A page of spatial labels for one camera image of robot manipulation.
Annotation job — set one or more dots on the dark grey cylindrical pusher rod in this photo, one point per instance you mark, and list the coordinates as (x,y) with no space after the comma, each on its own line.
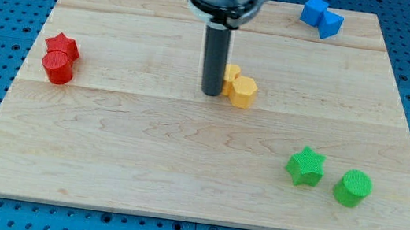
(215,59)

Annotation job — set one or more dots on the yellow heart block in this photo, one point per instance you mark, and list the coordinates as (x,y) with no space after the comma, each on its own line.
(232,72)

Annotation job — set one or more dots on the yellow hexagon block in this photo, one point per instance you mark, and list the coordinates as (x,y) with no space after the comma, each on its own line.
(243,92)

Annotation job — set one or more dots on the blue cube block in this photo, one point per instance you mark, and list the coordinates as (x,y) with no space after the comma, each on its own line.
(313,11)

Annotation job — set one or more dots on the blue pentagon block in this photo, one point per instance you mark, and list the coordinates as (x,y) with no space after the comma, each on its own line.
(329,24)

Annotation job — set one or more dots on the wooden board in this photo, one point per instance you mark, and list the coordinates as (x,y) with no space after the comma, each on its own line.
(133,133)

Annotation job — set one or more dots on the green star block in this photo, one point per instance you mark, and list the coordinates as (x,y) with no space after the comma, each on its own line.
(306,167)

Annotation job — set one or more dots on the red star block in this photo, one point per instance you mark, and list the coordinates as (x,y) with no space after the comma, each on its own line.
(63,43)

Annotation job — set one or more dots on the red cylinder block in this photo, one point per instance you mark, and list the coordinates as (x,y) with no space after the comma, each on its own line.
(58,67)

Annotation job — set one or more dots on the green cylinder block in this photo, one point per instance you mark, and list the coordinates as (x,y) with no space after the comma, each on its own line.
(352,188)

